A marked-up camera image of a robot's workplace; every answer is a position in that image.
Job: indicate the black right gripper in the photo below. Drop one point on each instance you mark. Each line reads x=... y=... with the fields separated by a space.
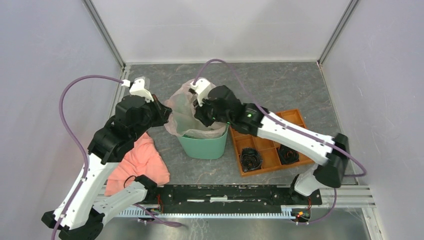
x=199 y=113

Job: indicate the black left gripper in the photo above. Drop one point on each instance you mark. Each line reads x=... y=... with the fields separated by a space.
x=159 y=107

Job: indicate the translucent pink trash bag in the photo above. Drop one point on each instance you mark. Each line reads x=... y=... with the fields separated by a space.
x=182 y=122

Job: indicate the green plastic trash bin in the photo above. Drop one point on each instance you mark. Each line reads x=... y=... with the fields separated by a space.
x=205 y=149

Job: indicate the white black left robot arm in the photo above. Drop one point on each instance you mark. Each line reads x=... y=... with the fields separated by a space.
x=79 y=217

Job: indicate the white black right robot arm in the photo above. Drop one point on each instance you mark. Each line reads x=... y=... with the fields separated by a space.
x=327 y=152

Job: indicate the black rolled trash bag front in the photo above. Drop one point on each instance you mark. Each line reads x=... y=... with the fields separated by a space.
x=250 y=159

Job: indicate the black rolled trash bag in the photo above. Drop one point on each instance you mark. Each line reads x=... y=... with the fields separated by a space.
x=287 y=155
x=250 y=159

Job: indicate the black rolled trash bag right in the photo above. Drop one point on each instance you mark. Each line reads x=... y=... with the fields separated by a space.
x=287 y=155

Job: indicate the orange compartment tray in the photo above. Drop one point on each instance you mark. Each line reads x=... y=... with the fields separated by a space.
x=268 y=151

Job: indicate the salmon pink cloth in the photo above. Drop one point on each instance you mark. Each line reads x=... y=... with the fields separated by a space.
x=143 y=159

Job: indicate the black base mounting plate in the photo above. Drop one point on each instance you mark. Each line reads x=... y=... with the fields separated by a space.
x=228 y=199

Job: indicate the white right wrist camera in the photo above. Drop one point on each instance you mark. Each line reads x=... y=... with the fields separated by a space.
x=201 y=88

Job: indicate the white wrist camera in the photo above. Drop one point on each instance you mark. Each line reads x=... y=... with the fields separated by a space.
x=201 y=88
x=139 y=87

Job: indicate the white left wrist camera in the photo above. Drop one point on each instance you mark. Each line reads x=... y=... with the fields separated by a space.
x=139 y=87

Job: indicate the white slotted cable duct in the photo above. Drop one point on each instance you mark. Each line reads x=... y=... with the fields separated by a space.
x=136 y=212

